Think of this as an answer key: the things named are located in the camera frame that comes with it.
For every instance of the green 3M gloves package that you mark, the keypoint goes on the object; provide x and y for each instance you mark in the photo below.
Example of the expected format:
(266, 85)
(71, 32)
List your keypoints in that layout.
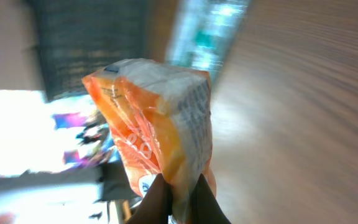
(203, 32)

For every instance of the small orange carton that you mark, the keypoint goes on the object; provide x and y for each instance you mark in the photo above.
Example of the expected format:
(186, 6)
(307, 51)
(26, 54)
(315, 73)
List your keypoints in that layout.
(159, 118)

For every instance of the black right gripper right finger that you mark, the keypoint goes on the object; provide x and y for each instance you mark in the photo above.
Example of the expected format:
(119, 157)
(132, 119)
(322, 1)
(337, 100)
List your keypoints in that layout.
(204, 207)

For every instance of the dark grey mesh basket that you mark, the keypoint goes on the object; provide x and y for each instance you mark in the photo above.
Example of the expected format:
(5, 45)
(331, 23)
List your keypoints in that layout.
(78, 37)

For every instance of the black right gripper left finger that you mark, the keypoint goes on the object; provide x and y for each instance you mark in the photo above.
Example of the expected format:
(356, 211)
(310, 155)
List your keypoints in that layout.
(156, 206)

